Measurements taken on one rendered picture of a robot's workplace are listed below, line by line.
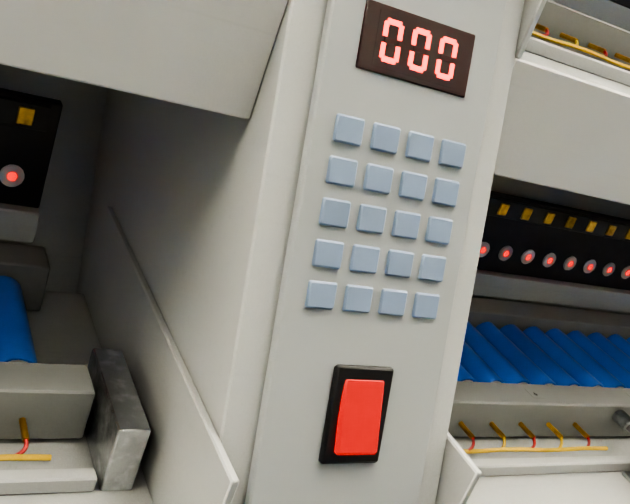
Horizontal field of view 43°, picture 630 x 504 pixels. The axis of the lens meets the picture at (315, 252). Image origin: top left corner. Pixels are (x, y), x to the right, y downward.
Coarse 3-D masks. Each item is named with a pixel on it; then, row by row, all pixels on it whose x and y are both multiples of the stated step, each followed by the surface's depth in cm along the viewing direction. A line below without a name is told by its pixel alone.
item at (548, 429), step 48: (528, 240) 53; (576, 240) 55; (624, 240) 56; (480, 288) 52; (528, 288) 54; (576, 288) 56; (624, 288) 59; (480, 336) 47; (528, 336) 51; (576, 336) 53; (624, 336) 57; (480, 384) 41; (528, 384) 43; (576, 384) 46; (624, 384) 49; (480, 432) 40; (528, 432) 41; (576, 432) 44; (624, 432) 46; (480, 480) 37; (528, 480) 39; (576, 480) 40; (624, 480) 42
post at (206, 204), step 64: (320, 0) 25; (512, 0) 29; (512, 64) 29; (128, 128) 38; (192, 128) 30; (256, 128) 25; (128, 192) 36; (192, 192) 30; (256, 192) 25; (192, 256) 29; (256, 256) 25; (192, 320) 28; (256, 320) 25; (256, 384) 25; (448, 384) 30
